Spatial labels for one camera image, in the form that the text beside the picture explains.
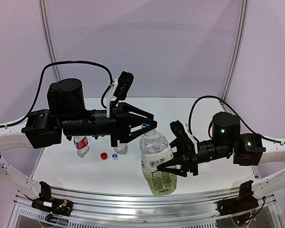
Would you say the clear crushed plastic bottle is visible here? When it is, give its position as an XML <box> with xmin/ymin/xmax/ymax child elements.
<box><xmin>114</xmin><ymin>143</ymin><xmax>128</xmax><ymax>155</ymax></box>

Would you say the white label bottle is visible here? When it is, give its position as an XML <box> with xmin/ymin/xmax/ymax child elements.
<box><xmin>139</xmin><ymin>129</ymin><xmax>177</xmax><ymax>196</ymax></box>

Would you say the white blue bottle cap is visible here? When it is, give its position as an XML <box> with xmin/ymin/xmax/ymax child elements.
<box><xmin>112</xmin><ymin>153</ymin><xmax>119</xmax><ymax>161</ymax></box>

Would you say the red bottle cap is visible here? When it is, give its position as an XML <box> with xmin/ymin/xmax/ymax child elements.
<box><xmin>100</xmin><ymin>152</ymin><xmax>108</xmax><ymax>160</ymax></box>

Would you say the red label plastic bottle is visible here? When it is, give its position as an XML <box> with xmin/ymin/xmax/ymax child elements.
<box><xmin>73</xmin><ymin>136</ymin><xmax>90</xmax><ymax>158</ymax></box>

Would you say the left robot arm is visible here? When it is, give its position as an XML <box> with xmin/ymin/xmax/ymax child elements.
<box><xmin>0</xmin><ymin>78</ymin><xmax>157</xmax><ymax>202</ymax></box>

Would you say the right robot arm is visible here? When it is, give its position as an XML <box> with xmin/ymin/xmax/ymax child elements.
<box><xmin>157</xmin><ymin>112</ymin><xmax>285</xmax><ymax>203</ymax></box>

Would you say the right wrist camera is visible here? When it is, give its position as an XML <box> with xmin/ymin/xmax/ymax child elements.
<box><xmin>170</xmin><ymin>120</ymin><xmax>198</xmax><ymax>155</ymax></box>

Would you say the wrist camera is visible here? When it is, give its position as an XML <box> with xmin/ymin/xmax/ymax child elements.
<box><xmin>170</xmin><ymin>120</ymin><xmax>198</xmax><ymax>155</ymax></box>
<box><xmin>105</xmin><ymin>70</ymin><xmax>134</xmax><ymax>119</ymax></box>

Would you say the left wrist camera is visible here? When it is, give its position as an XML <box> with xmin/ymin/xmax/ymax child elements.
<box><xmin>105</xmin><ymin>70</ymin><xmax>134</xmax><ymax>119</ymax></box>

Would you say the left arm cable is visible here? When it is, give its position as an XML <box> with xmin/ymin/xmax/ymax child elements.
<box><xmin>0</xmin><ymin>60</ymin><xmax>114</xmax><ymax>130</ymax></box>

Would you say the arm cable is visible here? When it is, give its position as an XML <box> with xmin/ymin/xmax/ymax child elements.
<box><xmin>0</xmin><ymin>60</ymin><xmax>114</xmax><ymax>130</ymax></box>
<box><xmin>188</xmin><ymin>95</ymin><xmax>285</xmax><ymax>145</ymax></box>

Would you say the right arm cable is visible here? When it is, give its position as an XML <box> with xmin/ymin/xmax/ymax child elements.
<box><xmin>188</xmin><ymin>95</ymin><xmax>285</xmax><ymax>145</ymax></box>

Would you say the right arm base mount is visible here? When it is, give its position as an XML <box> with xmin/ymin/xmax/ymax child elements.
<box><xmin>217</xmin><ymin>180</ymin><xmax>267</xmax><ymax>216</ymax></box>

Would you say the front aluminium rail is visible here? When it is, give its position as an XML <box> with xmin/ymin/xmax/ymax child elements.
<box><xmin>11</xmin><ymin>185</ymin><xmax>278</xmax><ymax>228</ymax></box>

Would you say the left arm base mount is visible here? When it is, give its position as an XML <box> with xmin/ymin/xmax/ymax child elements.
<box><xmin>31</xmin><ymin>181</ymin><xmax>74</xmax><ymax>223</ymax></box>

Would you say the left aluminium frame post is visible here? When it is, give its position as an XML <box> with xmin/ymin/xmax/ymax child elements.
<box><xmin>38</xmin><ymin>0</ymin><xmax>62</xmax><ymax>81</ymax></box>

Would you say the aluminium frame post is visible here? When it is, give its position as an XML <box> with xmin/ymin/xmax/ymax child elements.
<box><xmin>38</xmin><ymin>0</ymin><xmax>62</xmax><ymax>81</ymax></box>
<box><xmin>221</xmin><ymin>0</ymin><xmax>249</xmax><ymax>101</ymax></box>

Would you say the right aluminium frame post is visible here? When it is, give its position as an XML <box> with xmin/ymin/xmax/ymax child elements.
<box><xmin>221</xmin><ymin>0</ymin><xmax>249</xmax><ymax>101</ymax></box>

